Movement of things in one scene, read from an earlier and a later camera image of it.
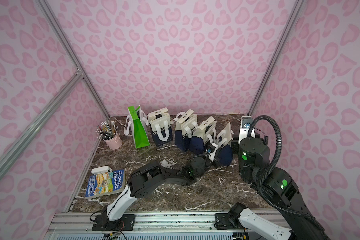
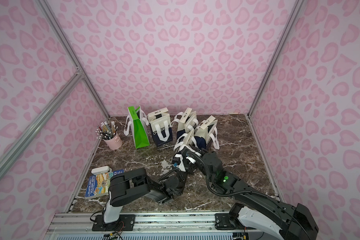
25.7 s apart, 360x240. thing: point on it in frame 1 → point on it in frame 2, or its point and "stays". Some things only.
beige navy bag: (201, 135) stays
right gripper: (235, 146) → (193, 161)
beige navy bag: (224, 153) → (188, 139)
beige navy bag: (185, 123) stays
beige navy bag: (161, 127) stays
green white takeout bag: (138, 121) stays
